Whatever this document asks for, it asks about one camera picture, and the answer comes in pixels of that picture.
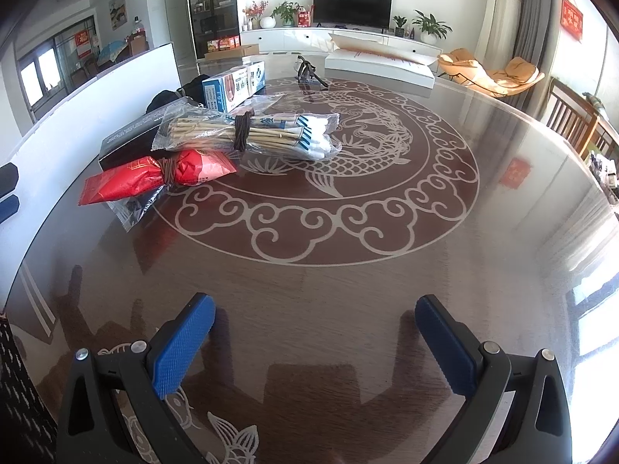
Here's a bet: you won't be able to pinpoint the white TV cabinet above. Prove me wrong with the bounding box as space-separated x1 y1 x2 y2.
240 26 443 59

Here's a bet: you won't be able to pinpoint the black cloth bundle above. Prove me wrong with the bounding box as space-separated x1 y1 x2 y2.
146 75 214 112

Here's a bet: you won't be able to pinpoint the white vase with red flowers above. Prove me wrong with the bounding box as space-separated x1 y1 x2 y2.
243 0 277 30

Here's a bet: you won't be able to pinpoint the black box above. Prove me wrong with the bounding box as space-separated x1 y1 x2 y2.
99 101 194 175

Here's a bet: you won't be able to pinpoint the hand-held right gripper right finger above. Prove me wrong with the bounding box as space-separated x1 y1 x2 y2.
414 294 574 464

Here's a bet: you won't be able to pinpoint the covered standing air conditioner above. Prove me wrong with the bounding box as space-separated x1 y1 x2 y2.
474 0 524 75

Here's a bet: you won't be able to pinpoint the phone case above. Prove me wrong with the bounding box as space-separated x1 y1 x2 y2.
107 186 168 232

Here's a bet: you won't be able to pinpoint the black eyeglasses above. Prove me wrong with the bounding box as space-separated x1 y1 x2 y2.
291 56 330 90

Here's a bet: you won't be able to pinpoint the white cardboard partition board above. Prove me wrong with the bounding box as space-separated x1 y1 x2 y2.
0 43 183 303

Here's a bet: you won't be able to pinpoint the dark glass display cabinet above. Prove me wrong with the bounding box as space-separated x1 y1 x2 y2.
186 0 241 59

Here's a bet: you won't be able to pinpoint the wooden chair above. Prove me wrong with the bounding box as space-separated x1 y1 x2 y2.
540 77 600 148

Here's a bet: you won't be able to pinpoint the orange lounge chair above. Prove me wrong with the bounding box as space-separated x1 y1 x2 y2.
438 48 546 98

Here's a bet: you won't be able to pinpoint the red snack packet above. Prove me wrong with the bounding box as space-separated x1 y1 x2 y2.
80 149 238 204

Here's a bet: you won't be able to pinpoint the orange snack boxes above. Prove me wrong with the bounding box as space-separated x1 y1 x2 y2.
207 36 241 53

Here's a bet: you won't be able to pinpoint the large leafy potted plant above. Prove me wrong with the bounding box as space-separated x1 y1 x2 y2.
411 10 453 44

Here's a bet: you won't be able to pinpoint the cardboard box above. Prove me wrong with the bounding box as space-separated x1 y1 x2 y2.
196 43 260 62

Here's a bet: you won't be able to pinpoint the red wall hanging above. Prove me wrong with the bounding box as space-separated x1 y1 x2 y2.
561 0 584 39

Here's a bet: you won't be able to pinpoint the blue and white box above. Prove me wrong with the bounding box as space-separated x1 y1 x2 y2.
202 61 267 112

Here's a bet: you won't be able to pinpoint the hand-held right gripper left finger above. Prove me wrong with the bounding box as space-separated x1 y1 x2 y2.
57 292 216 464

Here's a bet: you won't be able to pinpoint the dark patterned cloth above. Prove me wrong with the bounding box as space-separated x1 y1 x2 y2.
0 319 60 464

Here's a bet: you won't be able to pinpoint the black television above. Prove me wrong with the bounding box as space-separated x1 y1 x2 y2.
313 0 393 29

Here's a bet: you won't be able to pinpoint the green potted plant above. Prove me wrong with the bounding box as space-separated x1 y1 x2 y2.
271 1 301 27

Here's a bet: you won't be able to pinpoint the cluttered wooden side table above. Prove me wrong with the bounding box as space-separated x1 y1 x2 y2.
583 92 619 194

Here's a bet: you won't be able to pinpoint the grey curtain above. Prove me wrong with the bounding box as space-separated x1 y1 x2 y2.
513 0 566 117

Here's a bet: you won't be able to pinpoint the bag of wooden chopsticks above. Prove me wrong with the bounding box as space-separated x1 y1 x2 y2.
151 94 343 162

